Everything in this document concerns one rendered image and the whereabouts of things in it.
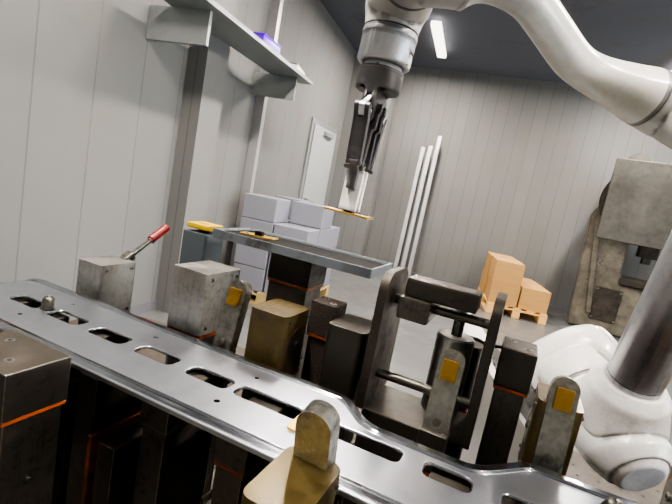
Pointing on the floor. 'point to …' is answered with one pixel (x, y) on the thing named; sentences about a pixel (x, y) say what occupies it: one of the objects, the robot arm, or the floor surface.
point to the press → (625, 168)
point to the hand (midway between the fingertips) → (353, 190)
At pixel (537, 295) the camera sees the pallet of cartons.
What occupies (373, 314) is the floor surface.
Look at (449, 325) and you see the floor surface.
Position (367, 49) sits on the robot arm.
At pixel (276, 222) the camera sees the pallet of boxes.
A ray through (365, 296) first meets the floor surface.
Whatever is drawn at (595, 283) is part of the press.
